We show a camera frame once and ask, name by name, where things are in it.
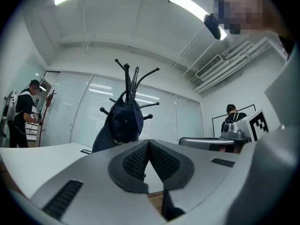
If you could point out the flat black device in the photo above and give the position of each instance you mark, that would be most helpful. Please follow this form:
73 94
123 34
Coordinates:
86 151

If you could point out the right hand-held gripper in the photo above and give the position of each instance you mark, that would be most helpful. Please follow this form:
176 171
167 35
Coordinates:
243 128

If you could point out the black metal coat rack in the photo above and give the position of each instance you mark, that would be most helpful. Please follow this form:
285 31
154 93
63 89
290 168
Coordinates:
127 78

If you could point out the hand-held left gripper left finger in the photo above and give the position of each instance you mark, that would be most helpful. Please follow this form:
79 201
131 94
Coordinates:
93 186

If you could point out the white ceiling pipes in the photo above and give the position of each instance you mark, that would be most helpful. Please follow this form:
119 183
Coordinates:
239 60

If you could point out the white ceiling air vent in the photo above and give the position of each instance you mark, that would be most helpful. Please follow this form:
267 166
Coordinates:
208 65

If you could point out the person's head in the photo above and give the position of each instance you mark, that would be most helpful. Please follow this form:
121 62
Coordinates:
243 6

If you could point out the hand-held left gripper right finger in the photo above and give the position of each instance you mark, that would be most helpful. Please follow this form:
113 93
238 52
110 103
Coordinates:
201 172

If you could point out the red wooden coat rack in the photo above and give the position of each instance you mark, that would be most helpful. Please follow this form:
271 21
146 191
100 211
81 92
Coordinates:
45 116

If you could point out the black head camera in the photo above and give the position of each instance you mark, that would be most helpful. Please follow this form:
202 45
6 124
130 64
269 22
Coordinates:
212 26

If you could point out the person's black shirt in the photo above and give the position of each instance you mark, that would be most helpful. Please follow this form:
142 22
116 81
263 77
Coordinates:
287 47

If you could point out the white table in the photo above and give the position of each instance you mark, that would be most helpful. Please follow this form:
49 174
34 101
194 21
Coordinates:
35 163

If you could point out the navy blue baseball cap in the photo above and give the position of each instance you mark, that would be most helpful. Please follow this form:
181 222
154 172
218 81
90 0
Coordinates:
122 125

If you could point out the grey white backpack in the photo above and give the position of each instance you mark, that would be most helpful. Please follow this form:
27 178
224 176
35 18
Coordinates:
10 107

